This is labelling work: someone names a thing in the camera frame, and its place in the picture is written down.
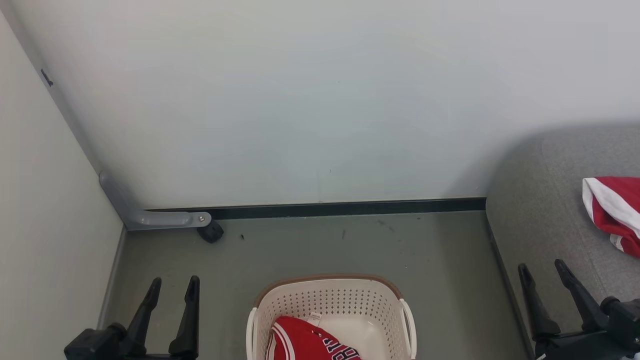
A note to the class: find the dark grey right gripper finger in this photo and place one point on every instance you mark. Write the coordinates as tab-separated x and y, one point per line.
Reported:
585	307
541	320

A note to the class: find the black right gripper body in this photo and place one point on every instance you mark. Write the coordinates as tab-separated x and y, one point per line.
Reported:
575	347

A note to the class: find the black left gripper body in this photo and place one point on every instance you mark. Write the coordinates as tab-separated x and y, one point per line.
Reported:
160	358

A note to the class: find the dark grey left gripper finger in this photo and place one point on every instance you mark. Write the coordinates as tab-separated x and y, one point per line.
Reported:
189	325
142	322

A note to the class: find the red shorts with white trim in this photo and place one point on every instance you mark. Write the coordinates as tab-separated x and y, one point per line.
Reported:
612	210

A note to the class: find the red lettered basketball jersey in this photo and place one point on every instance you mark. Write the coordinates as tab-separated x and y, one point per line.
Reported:
300	342

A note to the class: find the grey fabric sofa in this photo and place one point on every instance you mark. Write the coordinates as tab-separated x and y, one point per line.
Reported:
540	215

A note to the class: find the grey skirting strip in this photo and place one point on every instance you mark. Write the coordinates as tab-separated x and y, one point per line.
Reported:
111	280

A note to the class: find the black rubber foot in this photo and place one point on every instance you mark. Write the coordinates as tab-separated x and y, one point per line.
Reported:
211	232

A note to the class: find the cream perforated laundry basket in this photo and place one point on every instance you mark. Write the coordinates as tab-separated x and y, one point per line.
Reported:
330	300

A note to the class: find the black baseboard strip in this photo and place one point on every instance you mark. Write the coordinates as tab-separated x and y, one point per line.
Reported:
350	207

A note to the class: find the grey metal bracket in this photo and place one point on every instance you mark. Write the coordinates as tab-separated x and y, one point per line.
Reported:
150	219

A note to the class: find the small black wall clip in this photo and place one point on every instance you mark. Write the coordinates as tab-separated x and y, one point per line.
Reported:
46	77

